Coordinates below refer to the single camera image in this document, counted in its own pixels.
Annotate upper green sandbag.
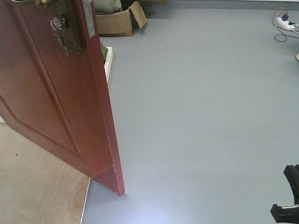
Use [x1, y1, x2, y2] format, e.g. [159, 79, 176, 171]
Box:
[100, 42, 108, 62]

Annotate plywood base board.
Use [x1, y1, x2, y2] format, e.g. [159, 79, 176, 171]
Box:
[0, 55, 115, 224]

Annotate brown wooden door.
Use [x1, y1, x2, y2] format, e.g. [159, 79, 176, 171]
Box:
[0, 0, 125, 196]

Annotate silver door latch plate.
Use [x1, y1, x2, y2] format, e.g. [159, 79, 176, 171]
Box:
[82, 0, 95, 38]

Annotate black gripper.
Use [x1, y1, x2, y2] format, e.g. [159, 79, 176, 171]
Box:
[270, 164, 299, 223]

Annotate white power strip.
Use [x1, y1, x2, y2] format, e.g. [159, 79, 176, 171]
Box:
[276, 17, 295, 31]

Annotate white wooden edge batten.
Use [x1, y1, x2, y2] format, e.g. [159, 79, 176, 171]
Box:
[104, 47, 114, 86]

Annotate keys in door lock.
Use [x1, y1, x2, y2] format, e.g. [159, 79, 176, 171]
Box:
[50, 17, 69, 56]

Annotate open flat cardboard box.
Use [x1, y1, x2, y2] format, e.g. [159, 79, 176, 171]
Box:
[96, 0, 147, 36]

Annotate olive woven sack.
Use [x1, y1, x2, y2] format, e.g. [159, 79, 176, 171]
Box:
[93, 0, 123, 14]

